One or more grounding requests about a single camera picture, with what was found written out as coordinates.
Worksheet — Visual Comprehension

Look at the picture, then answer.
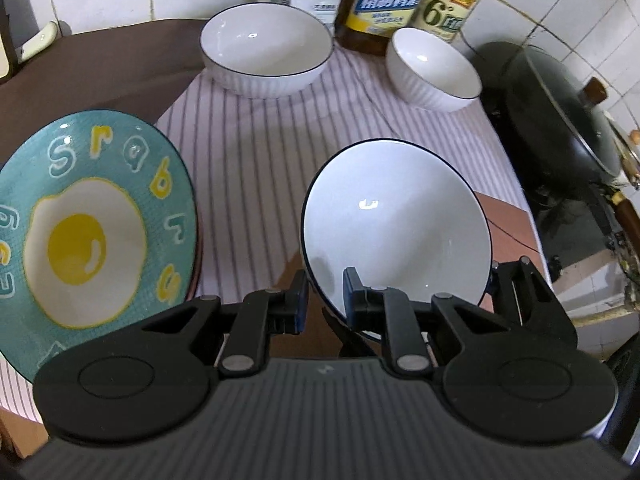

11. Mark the black wok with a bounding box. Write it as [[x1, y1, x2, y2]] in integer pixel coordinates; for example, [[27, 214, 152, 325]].
[[475, 41, 640, 233]]

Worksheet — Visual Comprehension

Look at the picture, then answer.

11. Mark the cream cutting board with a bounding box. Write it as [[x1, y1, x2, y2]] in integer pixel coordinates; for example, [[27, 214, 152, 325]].
[[0, 10, 12, 83]]

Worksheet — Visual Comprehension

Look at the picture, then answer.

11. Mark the small white ribbed bowl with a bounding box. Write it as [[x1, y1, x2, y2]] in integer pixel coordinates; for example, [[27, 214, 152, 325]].
[[300, 139, 493, 346], [385, 27, 482, 112]]

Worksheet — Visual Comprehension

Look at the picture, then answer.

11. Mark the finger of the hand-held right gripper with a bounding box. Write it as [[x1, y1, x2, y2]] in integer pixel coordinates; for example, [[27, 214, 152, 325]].
[[492, 255, 577, 349]]

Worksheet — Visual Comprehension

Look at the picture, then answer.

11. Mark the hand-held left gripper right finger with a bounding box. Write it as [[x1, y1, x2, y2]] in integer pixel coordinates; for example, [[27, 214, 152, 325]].
[[342, 267, 541, 376]]

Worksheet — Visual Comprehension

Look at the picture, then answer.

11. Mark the large white ribbed bowl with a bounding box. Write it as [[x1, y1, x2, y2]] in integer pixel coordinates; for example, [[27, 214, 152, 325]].
[[200, 4, 335, 100]]

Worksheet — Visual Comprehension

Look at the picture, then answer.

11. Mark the striped brown pink tablecloth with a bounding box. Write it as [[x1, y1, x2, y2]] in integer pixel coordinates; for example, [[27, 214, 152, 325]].
[[0, 17, 551, 426]]

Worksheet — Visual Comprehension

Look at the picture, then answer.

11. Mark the cooking oil bottle yellow label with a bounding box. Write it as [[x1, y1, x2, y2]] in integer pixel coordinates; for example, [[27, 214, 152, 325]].
[[334, 0, 443, 57]]

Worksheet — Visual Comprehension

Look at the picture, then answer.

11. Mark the blue fried egg plate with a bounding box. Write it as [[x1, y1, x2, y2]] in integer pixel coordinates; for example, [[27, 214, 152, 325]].
[[0, 109, 198, 396]]

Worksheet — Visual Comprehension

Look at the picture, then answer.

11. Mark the gas stove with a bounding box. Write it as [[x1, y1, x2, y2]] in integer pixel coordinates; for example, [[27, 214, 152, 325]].
[[520, 180, 640, 331]]

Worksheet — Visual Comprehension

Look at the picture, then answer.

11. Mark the glass wok lid wooden knob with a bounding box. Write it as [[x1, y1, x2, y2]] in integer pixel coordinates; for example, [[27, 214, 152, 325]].
[[505, 45, 623, 177]]

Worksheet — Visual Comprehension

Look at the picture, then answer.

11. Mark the vinegar bottle yellow cap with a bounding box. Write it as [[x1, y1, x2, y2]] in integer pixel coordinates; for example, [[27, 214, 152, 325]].
[[415, 0, 492, 45]]

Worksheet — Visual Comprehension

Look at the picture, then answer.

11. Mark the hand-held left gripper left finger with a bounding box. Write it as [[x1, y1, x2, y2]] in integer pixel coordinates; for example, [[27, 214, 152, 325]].
[[100, 270, 309, 376]]

